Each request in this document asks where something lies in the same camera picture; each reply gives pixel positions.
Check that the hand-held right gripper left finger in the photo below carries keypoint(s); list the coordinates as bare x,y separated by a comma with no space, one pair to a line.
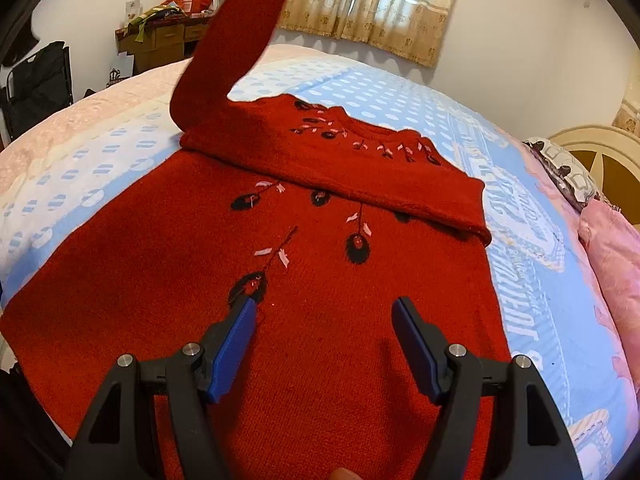
235,345

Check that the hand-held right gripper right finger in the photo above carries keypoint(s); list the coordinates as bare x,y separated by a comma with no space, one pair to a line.
417,350

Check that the red embroidered sweater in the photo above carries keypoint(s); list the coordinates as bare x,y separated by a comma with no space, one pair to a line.
325,310

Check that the person's right hand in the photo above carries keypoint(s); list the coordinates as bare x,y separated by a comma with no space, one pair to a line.
344,475

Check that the pink pillow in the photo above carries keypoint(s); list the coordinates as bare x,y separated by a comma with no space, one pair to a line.
612,260

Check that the patterned dark white pillow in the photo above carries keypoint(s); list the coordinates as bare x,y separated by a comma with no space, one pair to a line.
565,175

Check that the blue polka dot printed blanket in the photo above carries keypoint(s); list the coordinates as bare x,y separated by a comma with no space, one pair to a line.
400,100

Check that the cream wooden headboard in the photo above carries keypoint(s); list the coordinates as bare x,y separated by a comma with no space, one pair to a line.
580,152

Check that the pink quilted bedspread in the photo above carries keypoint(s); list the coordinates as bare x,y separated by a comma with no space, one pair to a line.
100,110

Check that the white paper bag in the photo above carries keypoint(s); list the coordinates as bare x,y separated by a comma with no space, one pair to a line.
120,70

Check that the beige patterned curtain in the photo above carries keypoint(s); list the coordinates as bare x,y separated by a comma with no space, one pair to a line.
627,117
365,0

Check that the brown wooden desk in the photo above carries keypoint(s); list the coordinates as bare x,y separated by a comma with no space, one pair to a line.
160,40

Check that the black folding chair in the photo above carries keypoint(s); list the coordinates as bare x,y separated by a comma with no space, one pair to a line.
37,90

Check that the pile of colourful cloths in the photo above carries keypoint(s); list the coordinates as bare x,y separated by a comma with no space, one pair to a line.
157,14

